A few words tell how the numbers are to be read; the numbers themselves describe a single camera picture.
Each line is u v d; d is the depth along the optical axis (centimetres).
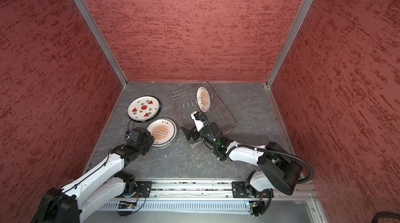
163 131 92
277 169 43
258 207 71
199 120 67
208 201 73
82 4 79
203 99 100
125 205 73
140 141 68
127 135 77
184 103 109
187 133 70
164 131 92
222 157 62
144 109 102
